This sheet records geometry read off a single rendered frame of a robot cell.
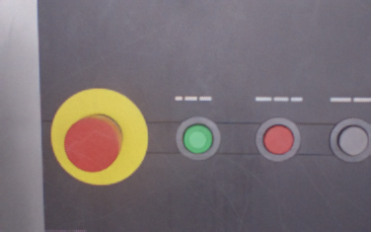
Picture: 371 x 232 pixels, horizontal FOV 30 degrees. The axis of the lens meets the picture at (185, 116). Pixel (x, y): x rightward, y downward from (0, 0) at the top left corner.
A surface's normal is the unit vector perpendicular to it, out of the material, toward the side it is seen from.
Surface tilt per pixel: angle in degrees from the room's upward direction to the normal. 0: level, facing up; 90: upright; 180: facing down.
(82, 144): 90
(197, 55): 90
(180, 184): 90
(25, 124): 87
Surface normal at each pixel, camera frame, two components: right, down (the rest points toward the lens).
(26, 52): 0.97, 0.01
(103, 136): -0.06, 0.15
